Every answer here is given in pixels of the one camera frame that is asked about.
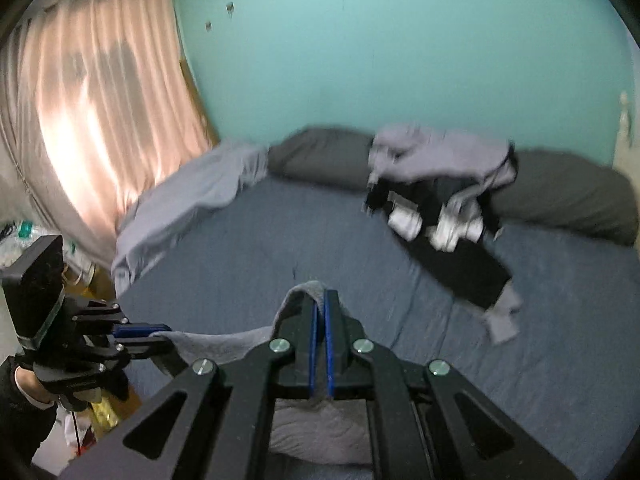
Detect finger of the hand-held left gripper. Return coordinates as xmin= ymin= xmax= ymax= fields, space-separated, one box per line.
xmin=112 ymin=338 xmax=183 ymax=361
xmin=111 ymin=323 xmax=173 ymax=339

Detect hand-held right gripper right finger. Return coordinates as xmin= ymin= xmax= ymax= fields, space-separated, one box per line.
xmin=325 ymin=289 xmax=576 ymax=480

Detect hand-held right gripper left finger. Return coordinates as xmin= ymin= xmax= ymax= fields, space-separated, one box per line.
xmin=60 ymin=290 xmax=323 ymax=480

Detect grey knit sweater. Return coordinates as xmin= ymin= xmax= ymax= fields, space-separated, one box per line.
xmin=150 ymin=280 xmax=373 ymax=466

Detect person's left forearm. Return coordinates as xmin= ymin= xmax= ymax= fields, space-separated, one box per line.
xmin=0 ymin=355 xmax=58 ymax=466

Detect person's left hand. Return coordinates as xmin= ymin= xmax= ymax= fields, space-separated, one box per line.
xmin=14 ymin=365 xmax=103 ymax=413

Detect clear plastic bottle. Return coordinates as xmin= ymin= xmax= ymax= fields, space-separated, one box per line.
xmin=0 ymin=220 xmax=38 ymax=271

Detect blue mottled bed sheet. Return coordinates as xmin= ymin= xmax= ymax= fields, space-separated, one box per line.
xmin=117 ymin=175 xmax=640 ymax=480

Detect light blue-grey blanket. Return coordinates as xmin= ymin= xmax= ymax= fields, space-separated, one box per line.
xmin=112 ymin=140 xmax=271 ymax=296

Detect black garment with white trim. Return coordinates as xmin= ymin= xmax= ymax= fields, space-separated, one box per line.
xmin=364 ymin=175 xmax=436 ymax=241

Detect grey garment with ribbed cuff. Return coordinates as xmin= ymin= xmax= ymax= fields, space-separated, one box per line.
xmin=481 ymin=280 xmax=525 ymax=345

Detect pink curtain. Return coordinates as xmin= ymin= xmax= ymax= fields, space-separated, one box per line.
xmin=0 ymin=0 xmax=221 ymax=271

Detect dark grey bolster pillow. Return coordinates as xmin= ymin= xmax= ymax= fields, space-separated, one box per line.
xmin=267 ymin=127 xmax=633 ymax=246

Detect cream tufted headboard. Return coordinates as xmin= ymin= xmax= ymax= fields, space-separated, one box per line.
xmin=612 ymin=91 xmax=640 ymax=181

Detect wooden window frame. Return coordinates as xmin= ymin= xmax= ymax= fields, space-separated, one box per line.
xmin=179 ymin=57 xmax=221 ymax=145

